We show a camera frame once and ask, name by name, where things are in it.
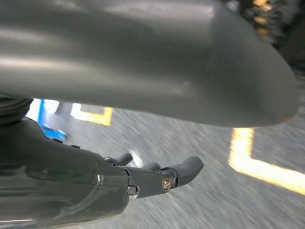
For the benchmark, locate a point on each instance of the robot right arm ribbed sleeve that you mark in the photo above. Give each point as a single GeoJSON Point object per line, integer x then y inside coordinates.
{"type": "Point", "coordinates": [11, 109]}

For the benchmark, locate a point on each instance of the blue steel shelf rack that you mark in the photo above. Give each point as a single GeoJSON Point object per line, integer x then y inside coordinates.
{"type": "Point", "coordinates": [51, 132]}

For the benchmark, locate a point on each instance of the yellow floor tape line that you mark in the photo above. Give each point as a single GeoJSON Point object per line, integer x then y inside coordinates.
{"type": "Point", "coordinates": [95, 117]}
{"type": "Point", "coordinates": [240, 151]}

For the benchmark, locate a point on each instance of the robot right grey hand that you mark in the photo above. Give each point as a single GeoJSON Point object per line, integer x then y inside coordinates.
{"type": "Point", "coordinates": [119, 57]}

